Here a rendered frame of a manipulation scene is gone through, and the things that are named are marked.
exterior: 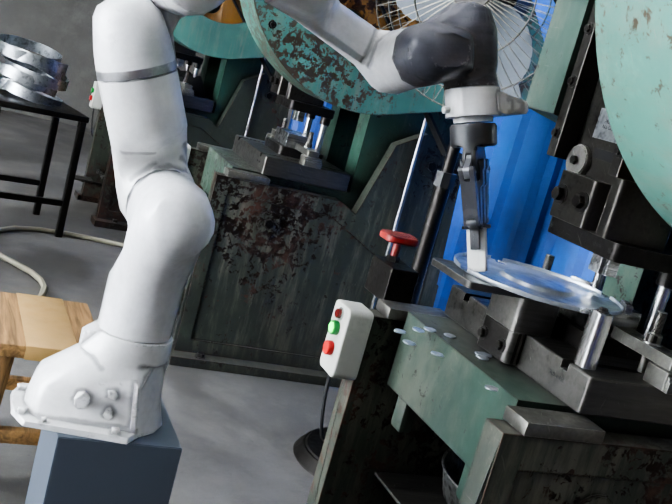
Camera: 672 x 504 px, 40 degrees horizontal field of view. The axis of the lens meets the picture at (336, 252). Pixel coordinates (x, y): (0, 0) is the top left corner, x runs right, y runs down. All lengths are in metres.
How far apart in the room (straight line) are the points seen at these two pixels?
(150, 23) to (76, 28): 6.63
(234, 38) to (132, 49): 3.21
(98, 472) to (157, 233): 0.37
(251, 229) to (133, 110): 1.75
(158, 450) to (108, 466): 0.07
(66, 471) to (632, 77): 0.92
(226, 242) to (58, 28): 5.08
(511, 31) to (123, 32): 1.23
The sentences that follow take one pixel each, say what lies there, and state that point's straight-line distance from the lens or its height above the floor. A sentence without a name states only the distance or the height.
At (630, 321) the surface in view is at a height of 0.76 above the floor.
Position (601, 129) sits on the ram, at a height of 1.06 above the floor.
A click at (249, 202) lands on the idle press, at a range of 2.99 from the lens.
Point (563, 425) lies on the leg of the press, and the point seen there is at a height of 0.64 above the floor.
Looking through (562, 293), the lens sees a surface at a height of 0.79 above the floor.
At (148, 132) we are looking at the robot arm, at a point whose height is 0.89.
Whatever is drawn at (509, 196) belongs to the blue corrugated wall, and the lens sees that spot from 4.01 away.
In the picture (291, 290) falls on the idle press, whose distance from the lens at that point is 3.11.
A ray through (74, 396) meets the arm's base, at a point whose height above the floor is 0.50.
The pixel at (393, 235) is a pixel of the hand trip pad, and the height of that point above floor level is 0.76.
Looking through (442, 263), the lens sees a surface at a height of 0.78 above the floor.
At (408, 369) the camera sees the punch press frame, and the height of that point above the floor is 0.55.
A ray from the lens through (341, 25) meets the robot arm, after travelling 1.49.
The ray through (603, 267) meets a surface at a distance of 1.66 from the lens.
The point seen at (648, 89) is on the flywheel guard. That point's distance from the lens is 1.15.
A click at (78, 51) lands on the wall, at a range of 7.94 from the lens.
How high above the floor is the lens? 1.05
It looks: 11 degrees down
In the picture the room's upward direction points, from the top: 15 degrees clockwise
